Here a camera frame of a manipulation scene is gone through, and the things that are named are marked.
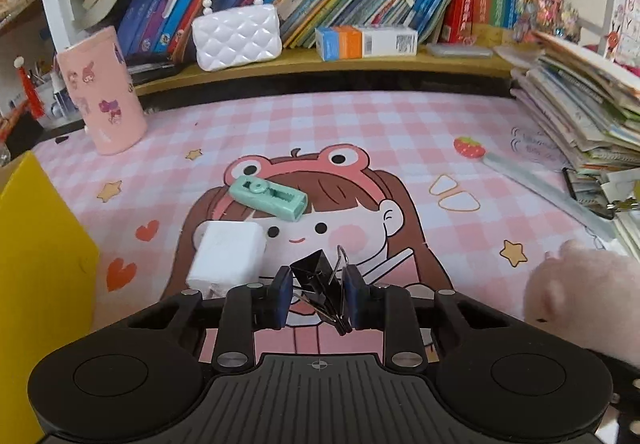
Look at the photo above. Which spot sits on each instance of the black binder clip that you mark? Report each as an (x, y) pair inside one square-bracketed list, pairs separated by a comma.
[(315, 284)]

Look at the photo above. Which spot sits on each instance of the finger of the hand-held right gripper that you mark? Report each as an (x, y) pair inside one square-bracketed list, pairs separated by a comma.
[(620, 364)]

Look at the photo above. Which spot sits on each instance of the stack of books and papers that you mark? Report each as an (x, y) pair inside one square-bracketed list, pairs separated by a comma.
[(575, 94)]

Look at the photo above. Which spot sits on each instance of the pink plush toy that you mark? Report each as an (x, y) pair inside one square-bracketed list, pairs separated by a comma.
[(585, 294)]

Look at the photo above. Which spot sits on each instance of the white pen holder with pens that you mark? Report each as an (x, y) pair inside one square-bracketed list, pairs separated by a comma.
[(55, 99)]

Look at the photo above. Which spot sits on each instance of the red tassel ornament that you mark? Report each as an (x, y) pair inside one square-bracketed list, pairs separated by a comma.
[(29, 87)]

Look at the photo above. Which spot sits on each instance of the orange blue white carton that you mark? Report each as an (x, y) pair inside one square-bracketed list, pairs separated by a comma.
[(365, 42)]

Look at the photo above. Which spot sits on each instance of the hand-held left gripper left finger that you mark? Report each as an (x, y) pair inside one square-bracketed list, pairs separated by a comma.
[(282, 294)]

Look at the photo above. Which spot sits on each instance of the clear plastic ruler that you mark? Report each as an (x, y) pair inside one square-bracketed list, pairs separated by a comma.
[(545, 189)]

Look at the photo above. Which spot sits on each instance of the wooden desk shelf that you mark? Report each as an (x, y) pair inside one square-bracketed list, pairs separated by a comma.
[(350, 67)]

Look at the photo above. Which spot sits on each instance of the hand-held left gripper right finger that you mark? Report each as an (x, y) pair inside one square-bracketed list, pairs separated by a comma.
[(357, 296)]

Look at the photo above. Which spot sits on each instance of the white block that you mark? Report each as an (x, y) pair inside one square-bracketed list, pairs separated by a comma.
[(225, 254)]

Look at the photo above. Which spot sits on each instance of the colourful crown ornament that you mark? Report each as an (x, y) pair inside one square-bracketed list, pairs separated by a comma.
[(550, 12)]

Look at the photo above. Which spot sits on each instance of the black clipboard clip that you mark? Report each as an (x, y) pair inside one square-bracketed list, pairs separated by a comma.
[(590, 194)]

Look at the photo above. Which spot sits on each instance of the clear plastic case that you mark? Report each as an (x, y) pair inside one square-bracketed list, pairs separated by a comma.
[(460, 50)]

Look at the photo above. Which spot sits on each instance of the pink checkered printed desk mat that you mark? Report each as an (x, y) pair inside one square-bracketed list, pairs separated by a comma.
[(400, 134)]

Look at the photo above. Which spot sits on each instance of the yellow cardboard box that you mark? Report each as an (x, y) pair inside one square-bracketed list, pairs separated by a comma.
[(40, 274)]

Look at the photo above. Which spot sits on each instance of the pink cartoon pen holder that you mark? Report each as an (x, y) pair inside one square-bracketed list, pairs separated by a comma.
[(105, 94)]

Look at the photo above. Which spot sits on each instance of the mint green stapler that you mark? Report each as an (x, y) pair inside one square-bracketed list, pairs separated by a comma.
[(270, 199)]

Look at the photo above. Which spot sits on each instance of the small cartoon figure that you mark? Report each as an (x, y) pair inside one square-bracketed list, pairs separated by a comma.
[(612, 42)]

